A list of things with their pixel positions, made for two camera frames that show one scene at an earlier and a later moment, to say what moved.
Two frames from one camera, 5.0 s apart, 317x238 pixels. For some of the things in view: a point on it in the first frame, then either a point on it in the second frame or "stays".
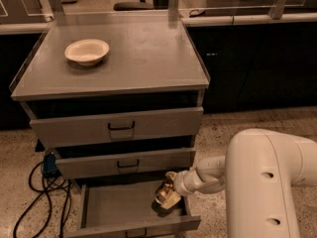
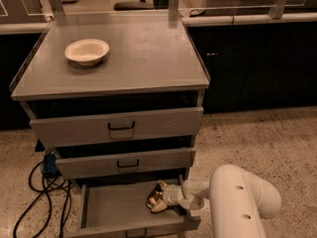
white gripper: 181,183 to 170,195
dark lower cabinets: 259,66 stays
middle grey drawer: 125,164 stays
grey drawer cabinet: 120,104 stays
